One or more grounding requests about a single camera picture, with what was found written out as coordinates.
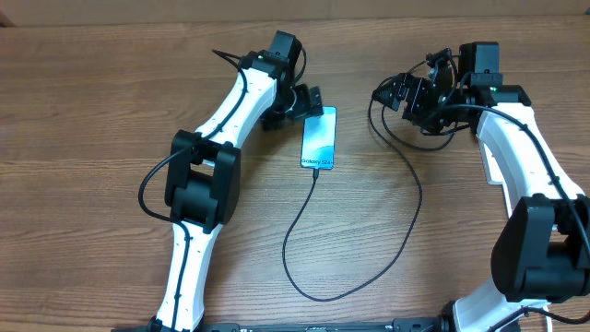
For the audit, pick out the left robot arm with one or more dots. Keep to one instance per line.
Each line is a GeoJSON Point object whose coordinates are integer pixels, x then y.
{"type": "Point", "coordinates": [204, 169]}

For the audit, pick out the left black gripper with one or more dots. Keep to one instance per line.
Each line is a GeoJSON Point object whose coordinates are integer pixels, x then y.
{"type": "Point", "coordinates": [302, 107]}

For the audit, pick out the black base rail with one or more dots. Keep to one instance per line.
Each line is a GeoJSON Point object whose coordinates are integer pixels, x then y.
{"type": "Point", "coordinates": [295, 327]}

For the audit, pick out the smartphone with blue screen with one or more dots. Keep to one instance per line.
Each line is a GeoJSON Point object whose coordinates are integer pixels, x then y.
{"type": "Point", "coordinates": [319, 139]}

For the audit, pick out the white power strip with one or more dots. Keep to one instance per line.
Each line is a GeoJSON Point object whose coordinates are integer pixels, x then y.
{"type": "Point", "coordinates": [491, 168]}

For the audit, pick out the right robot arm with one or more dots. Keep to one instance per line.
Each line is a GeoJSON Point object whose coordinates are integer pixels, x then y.
{"type": "Point", "coordinates": [542, 254]}

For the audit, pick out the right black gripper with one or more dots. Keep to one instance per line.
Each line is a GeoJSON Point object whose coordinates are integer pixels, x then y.
{"type": "Point", "coordinates": [413, 112]}

